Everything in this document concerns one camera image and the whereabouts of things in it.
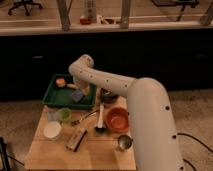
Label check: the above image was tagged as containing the yellow toy food piece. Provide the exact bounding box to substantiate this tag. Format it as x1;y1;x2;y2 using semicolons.
67;84;78;90

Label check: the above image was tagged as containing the white round container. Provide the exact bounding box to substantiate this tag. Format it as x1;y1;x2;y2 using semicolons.
43;121;62;140

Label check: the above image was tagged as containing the clear plastic cup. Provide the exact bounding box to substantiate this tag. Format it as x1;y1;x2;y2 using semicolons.
46;111;58;121

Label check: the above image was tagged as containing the black office chair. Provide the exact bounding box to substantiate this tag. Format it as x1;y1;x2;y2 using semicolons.
8;0;43;16

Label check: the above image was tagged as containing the red object on shelf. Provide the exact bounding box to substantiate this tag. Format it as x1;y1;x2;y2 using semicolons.
80;18;92;25

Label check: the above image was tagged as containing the dark small bowl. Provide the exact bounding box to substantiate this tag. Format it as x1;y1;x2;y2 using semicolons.
102;89;118;103

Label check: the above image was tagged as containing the orange toy food piece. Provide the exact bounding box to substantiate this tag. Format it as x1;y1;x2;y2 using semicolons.
55;78;66;88

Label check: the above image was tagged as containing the blue grey sponge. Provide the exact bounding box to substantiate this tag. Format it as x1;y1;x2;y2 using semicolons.
71;90;84;102

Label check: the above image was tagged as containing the black floor cable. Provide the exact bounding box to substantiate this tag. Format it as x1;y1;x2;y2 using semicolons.
177;132;213;171

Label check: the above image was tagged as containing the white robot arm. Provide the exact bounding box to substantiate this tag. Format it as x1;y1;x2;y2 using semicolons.
68;55;185;171

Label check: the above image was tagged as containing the metal cup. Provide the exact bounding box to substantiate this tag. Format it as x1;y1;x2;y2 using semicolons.
118;135;133;150

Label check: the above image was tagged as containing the orange red bowl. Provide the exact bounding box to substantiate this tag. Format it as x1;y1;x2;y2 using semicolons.
105;107;129;133

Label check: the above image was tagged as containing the black tripod stand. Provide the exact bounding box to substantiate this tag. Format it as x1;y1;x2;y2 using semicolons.
0;137;24;171

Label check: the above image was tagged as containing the green plastic tray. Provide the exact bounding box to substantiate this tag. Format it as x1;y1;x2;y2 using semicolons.
43;74;96;110

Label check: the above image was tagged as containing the green plastic cup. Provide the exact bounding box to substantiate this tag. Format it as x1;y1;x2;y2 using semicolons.
57;108;71;123

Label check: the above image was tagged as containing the brown rectangular block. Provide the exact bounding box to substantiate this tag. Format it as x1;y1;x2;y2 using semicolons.
65;128;87;152

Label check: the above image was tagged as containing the metal fork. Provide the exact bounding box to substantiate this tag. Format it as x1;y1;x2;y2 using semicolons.
70;110;99;126

